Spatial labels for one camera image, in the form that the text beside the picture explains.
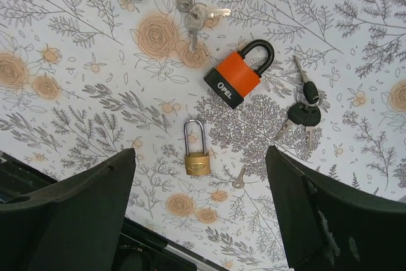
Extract small brass padlock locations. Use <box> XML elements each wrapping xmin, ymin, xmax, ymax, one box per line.
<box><xmin>183</xmin><ymin>119</ymin><xmax>211</xmax><ymax>176</ymax></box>

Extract yellow padlock keys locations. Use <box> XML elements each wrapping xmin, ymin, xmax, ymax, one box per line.
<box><xmin>176</xmin><ymin>0</ymin><xmax>232</xmax><ymax>53</ymax></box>

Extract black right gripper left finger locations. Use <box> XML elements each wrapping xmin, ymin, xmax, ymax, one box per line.
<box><xmin>1</xmin><ymin>149</ymin><xmax>136</xmax><ymax>270</ymax></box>

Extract small brass padlock key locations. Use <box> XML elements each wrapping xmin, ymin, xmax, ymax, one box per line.
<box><xmin>232</xmin><ymin>168</ymin><xmax>245</xmax><ymax>189</ymax></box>

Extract orange padlock black keys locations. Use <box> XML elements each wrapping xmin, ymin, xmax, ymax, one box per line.
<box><xmin>275</xmin><ymin>56</ymin><xmax>321</xmax><ymax>150</ymax></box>

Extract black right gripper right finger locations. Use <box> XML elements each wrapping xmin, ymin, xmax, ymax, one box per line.
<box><xmin>265</xmin><ymin>146</ymin><xmax>405</xmax><ymax>270</ymax></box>

